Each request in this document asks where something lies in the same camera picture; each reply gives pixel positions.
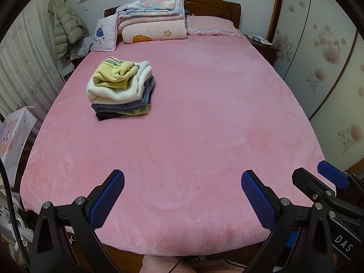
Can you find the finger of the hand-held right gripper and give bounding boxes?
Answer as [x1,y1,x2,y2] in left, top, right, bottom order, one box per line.
[292,168,337,205]
[317,161,364,190]

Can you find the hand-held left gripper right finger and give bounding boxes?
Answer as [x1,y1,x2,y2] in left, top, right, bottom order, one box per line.
[241,170,334,273]

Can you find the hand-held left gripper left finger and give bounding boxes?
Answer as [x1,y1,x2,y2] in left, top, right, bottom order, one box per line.
[30,169,126,273]

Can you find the yellow knit sweater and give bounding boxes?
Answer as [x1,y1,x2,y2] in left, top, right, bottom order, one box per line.
[92,58,141,89]

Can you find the black garment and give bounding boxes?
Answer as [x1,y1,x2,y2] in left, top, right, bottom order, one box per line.
[96,110,149,121]

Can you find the grey pants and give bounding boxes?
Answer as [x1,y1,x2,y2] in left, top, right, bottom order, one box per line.
[91,102,148,115]

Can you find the olive garment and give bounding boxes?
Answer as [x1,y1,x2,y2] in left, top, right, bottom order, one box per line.
[125,104,151,117]

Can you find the pink bed blanket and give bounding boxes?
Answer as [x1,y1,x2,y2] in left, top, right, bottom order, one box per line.
[20,35,337,258]

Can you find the white fleece garment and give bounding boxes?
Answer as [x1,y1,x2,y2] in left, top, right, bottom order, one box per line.
[86,61,153,105]

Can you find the white paper bag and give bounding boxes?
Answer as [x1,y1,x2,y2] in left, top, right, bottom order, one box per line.
[0,106,38,188]

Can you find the floral sliding wardrobe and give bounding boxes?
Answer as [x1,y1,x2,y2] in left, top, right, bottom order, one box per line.
[266,0,364,177]

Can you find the blue jeans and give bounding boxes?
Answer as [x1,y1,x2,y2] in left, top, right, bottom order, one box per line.
[91,75,156,111]

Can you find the dark wooden nightstand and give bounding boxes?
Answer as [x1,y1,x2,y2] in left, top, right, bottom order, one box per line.
[243,33,281,64]

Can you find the papers on nightstand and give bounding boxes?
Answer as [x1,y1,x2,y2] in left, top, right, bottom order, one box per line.
[247,34,273,46]

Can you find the grey cloth bundle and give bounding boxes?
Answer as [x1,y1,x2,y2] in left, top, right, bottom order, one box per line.
[70,35,94,61]

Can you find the white curtain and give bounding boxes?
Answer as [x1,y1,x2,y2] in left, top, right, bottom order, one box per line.
[0,0,67,120]

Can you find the small printed pink cushion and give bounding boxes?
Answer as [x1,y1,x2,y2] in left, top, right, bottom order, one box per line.
[90,15,118,52]

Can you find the beige puffer jacket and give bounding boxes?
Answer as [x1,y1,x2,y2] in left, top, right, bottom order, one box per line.
[48,0,90,61]

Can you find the folded floral quilt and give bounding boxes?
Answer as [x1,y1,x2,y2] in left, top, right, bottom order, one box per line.
[115,0,187,44]

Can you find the pink pillow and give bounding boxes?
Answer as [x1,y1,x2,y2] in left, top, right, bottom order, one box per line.
[186,15,242,38]

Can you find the dark wooden headboard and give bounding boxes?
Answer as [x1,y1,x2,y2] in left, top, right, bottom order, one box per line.
[104,0,242,43]

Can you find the black cable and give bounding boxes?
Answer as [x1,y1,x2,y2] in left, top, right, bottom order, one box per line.
[0,159,30,265]

